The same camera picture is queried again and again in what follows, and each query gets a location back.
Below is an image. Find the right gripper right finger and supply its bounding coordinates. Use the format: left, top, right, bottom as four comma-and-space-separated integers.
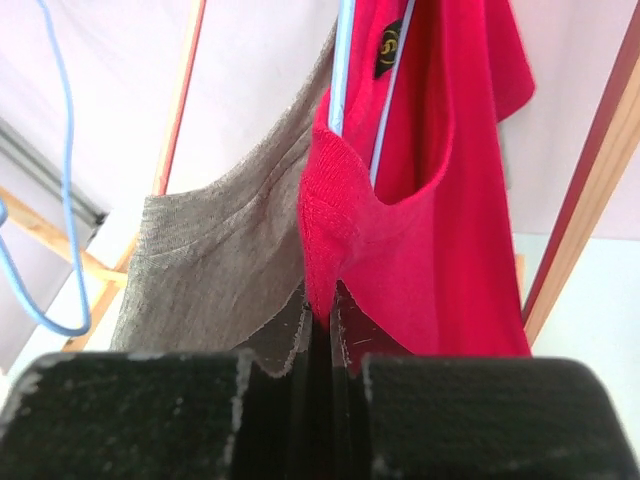
330, 286, 635, 479

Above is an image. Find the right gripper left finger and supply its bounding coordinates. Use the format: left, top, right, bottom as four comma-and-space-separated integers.
1, 290, 312, 479

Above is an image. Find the blue wire hanger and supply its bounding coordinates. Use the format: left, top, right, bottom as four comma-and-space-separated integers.
327, 0, 416, 187
1, 0, 91, 338

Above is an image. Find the red t shirt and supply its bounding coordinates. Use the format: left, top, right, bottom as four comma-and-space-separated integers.
298, 1, 535, 357

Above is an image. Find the grey t shirt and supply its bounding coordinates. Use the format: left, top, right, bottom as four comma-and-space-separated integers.
111, 39, 334, 376

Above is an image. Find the wooden clothes rack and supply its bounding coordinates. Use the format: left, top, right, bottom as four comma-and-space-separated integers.
0, 0, 640, 354

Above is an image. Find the pink wire hanger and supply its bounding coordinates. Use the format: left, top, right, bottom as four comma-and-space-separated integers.
152, 0, 207, 195

